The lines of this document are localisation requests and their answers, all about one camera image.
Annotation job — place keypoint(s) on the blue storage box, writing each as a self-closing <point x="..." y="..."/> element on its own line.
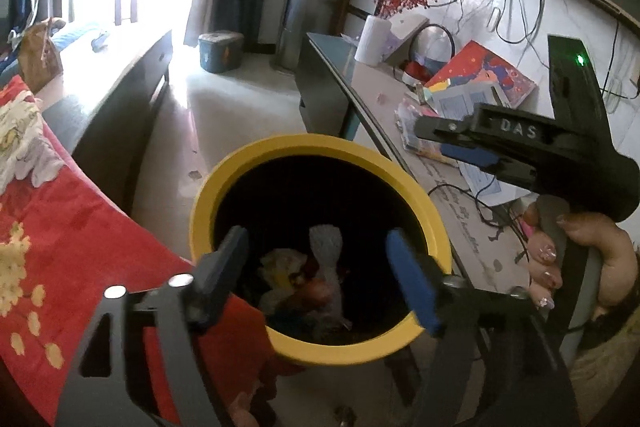
<point x="221" y="52"/>

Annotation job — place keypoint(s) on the glass topped media cabinet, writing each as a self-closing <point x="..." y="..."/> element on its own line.
<point x="450" y="212"/>

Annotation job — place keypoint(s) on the yellow rimmed trash bin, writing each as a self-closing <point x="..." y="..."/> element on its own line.
<point x="300" y="144"/>

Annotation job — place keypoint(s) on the dark coffee table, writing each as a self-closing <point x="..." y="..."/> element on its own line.
<point x="115" y="107"/>

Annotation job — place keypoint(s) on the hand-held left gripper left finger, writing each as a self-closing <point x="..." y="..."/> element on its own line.
<point x="227" y="267"/>

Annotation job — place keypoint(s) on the blue patterned sofa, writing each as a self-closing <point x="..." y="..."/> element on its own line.
<point x="75" y="34"/>

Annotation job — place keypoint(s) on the red printed board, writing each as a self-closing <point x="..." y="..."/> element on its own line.
<point x="480" y="67"/>

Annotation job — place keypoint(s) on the person's right hand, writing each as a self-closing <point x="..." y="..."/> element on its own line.
<point x="615" y="252"/>

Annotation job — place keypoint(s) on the small blue object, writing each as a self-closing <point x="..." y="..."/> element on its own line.
<point x="100" y="42"/>

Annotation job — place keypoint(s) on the white paper roll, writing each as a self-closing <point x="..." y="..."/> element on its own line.
<point x="371" y="42"/>

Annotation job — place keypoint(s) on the red floral blanket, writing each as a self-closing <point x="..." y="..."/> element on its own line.
<point x="75" y="232"/>

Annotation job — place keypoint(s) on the red snack wrapper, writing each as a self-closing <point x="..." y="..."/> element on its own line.
<point x="314" y="293"/>

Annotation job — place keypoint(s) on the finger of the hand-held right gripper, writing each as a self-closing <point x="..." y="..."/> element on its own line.
<point x="450" y="128"/>
<point x="470" y="154"/>

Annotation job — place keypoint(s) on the brown paper bag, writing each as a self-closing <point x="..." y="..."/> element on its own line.
<point x="40" y="57"/>

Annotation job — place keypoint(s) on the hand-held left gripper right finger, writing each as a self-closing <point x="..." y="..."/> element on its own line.
<point x="412" y="277"/>

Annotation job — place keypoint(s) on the white box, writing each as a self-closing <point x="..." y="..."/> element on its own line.
<point x="407" y="37"/>

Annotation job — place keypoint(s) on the person's right forearm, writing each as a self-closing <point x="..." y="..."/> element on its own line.
<point x="610" y="372"/>

